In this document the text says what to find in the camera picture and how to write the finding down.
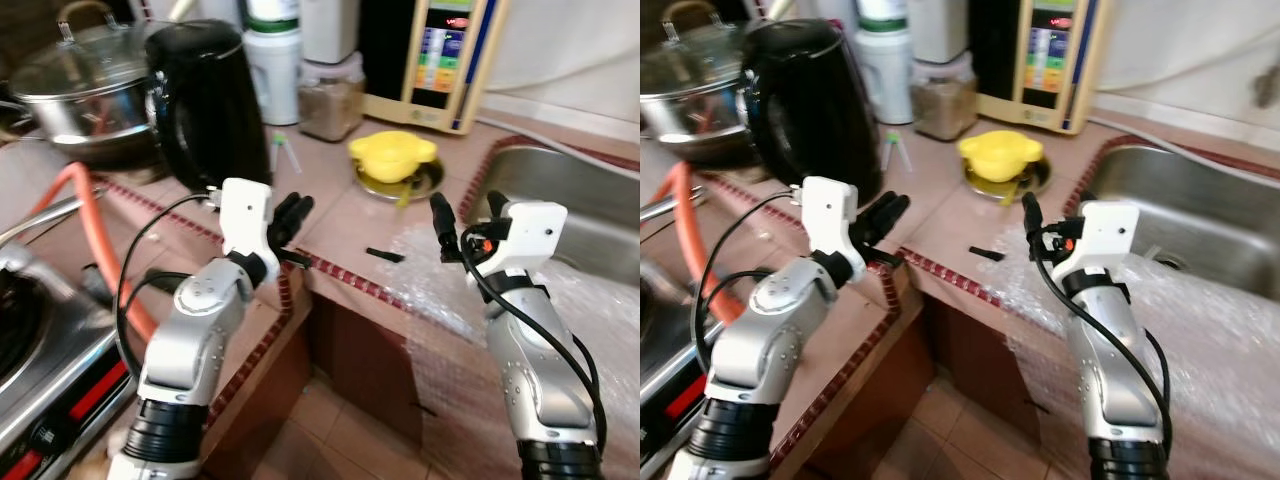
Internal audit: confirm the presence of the yellow plastic bowl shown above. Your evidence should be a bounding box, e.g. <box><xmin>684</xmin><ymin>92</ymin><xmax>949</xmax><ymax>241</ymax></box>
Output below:
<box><xmin>348</xmin><ymin>130</ymin><xmax>439</xmax><ymax>206</ymax></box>
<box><xmin>957</xmin><ymin>130</ymin><xmax>1046</xmax><ymax>201</ymax></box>

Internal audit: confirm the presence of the stainless steel bowl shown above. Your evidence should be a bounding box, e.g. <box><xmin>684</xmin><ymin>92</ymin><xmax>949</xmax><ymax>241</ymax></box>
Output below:
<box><xmin>965</xmin><ymin>155</ymin><xmax>1053</xmax><ymax>201</ymax></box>
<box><xmin>355</xmin><ymin>158</ymin><xmax>446</xmax><ymax>201</ymax></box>

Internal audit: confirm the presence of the white tongs green hinge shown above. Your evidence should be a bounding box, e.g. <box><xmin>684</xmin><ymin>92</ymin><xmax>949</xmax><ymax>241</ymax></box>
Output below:
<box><xmin>882</xmin><ymin>130</ymin><xmax>913</xmax><ymax>173</ymax></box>
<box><xmin>270</xmin><ymin>130</ymin><xmax>303</xmax><ymax>176</ymax></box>

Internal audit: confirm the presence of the stainless steel sink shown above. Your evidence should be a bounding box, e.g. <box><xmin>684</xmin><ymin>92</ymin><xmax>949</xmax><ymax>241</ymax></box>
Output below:
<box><xmin>1075</xmin><ymin>140</ymin><xmax>1280</xmax><ymax>301</ymax></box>
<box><xmin>465</xmin><ymin>140</ymin><xmax>641</xmax><ymax>291</ymax></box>

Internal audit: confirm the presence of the jar of brown powder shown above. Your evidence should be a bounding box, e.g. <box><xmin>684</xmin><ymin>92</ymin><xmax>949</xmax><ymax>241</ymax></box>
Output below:
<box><xmin>910</xmin><ymin>55</ymin><xmax>979</xmax><ymax>141</ymax></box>
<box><xmin>298</xmin><ymin>55</ymin><xmax>366</xmax><ymax>143</ymax></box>

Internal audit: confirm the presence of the black electric kettle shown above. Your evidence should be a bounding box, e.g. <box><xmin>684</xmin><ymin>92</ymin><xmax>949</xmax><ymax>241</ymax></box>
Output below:
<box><xmin>145</xmin><ymin>20</ymin><xmax>271</xmax><ymax>196</ymax></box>
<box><xmin>740</xmin><ymin>18</ymin><xmax>886</xmax><ymax>206</ymax></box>

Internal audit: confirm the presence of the white bottle green cap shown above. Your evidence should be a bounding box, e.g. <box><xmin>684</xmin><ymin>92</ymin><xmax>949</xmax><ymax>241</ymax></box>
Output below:
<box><xmin>855</xmin><ymin>0</ymin><xmax>916</xmax><ymax>126</ymax></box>
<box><xmin>243</xmin><ymin>0</ymin><xmax>303</xmax><ymax>126</ymax></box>

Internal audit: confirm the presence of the cream water ioniser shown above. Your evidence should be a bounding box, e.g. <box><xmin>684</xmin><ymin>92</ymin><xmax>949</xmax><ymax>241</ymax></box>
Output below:
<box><xmin>968</xmin><ymin>0</ymin><xmax>1113</xmax><ymax>136</ymax></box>
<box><xmin>360</xmin><ymin>0</ymin><xmax>511</xmax><ymax>136</ymax></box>

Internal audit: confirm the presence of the silver metal pipe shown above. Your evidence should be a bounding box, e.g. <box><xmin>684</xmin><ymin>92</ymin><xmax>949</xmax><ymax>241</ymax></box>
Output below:
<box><xmin>640</xmin><ymin>190</ymin><xmax>691</xmax><ymax>223</ymax></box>
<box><xmin>0</xmin><ymin>195</ymin><xmax>86</xmax><ymax>246</ymax></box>

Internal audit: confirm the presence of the clear bubble wrap sheet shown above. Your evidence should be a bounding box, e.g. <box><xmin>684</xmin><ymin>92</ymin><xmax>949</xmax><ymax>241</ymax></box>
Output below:
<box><xmin>385</xmin><ymin>225</ymin><xmax>641</xmax><ymax>480</ymax></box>
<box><xmin>990</xmin><ymin>235</ymin><xmax>1280</xmax><ymax>480</ymax></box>

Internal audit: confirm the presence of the white plastic canister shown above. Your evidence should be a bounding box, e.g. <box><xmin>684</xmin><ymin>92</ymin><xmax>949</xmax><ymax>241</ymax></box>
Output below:
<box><xmin>908</xmin><ymin>0</ymin><xmax>971</xmax><ymax>66</ymax></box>
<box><xmin>298</xmin><ymin>0</ymin><xmax>363</xmax><ymax>66</ymax></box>

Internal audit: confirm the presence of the stainless steel pot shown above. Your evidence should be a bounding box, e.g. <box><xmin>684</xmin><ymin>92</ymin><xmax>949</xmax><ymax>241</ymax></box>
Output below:
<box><xmin>640</xmin><ymin>85</ymin><xmax>766</xmax><ymax>166</ymax></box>
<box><xmin>22</xmin><ymin>88</ymin><xmax>163</xmax><ymax>166</ymax></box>

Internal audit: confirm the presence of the glass pot lid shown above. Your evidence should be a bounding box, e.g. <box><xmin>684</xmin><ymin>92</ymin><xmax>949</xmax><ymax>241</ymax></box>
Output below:
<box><xmin>8</xmin><ymin>5</ymin><xmax>163</xmax><ymax>106</ymax></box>
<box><xmin>640</xmin><ymin>5</ymin><xmax>771</xmax><ymax>101</ymax></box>

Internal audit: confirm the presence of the metal faucet spout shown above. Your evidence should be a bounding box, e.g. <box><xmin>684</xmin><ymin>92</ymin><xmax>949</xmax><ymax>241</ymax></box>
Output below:
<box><xmin>1250</xmin><ymin>60</ymin><xmax>1280</xmax><ymax>111</ymax></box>

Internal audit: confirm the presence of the steel gas stove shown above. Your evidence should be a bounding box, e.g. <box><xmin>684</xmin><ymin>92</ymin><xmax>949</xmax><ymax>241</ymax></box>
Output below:
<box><xmin>0</xmin><ymin>240</ymin><xmax>136</xmax><ymax>480</ymax></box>

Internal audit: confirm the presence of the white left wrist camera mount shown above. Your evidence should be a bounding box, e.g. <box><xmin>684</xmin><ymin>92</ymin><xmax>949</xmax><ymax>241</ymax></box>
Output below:
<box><xmin>800</xmin><ymin>176</ymin><xmax>866</xmax><ymax>263</ymax></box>
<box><xmin>215</xmin><ymin>178</ymin><xmax>279</xmax><ymax>266</ymax></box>

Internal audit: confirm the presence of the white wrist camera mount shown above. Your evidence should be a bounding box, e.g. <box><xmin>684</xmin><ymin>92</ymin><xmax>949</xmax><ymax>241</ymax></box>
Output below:
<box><xmin>215</xmin><ymin>178</ymin><xmax>279</xmax><ymax>266</ymax></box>
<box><xmin>490</xmin><ymin>200</ymin><xmax>569</xmax><ymax>283</ymax></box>
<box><xmin>1075</xmin><ymin>200</ymin><xmax>1141</xmax><ymax>283</ymax></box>
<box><xmin>800</xmin><ymin>176</ymin><xmax>866</xmax><ymax>263</ymax></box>

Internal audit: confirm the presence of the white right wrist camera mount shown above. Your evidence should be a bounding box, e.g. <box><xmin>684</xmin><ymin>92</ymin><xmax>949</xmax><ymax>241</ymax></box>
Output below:
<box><xmin>1075</xmin><ymin>200</ymin><xmax>1141</xmax><ymax>283</ymax></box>
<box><xmin>490</xmin><ymin>200</ymin><xmax>569</xmax><ymax>283</ymax></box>

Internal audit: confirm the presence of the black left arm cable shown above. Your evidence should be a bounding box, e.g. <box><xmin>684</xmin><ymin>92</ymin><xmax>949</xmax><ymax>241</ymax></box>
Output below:
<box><xmin>115</xmin><ymin>190</ymin><xmax>223</xmax><ymax>381</ymax></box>
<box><xmin>693</xmin><ymin>188</ymin><xmax>809</xmax><ymax>373</ymax></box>

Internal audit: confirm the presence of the orange gas hose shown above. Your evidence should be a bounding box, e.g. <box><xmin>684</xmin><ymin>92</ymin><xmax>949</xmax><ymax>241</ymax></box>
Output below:
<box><xmin>30</xmin><ymin>162</ymin><xmax>161</xmax><ymax>346</ymax></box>
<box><xmin>668</xmin><ymin>162</ymin><xmax>746</xmax><ymax>323</ymax></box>

